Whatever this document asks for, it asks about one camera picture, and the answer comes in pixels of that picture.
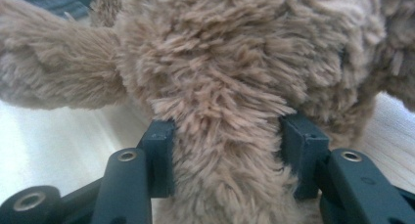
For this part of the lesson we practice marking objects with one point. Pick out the brown plush teddy bear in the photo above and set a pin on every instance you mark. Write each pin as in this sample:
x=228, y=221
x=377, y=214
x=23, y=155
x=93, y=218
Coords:
x=212, y=70

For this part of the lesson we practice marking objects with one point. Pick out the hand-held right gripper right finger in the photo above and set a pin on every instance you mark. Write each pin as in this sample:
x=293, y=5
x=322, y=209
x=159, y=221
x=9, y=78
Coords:
x=303, y=152

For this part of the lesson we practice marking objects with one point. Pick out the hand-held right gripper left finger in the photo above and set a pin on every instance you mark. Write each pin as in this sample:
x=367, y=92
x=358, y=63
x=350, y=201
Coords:
x=161, y=158

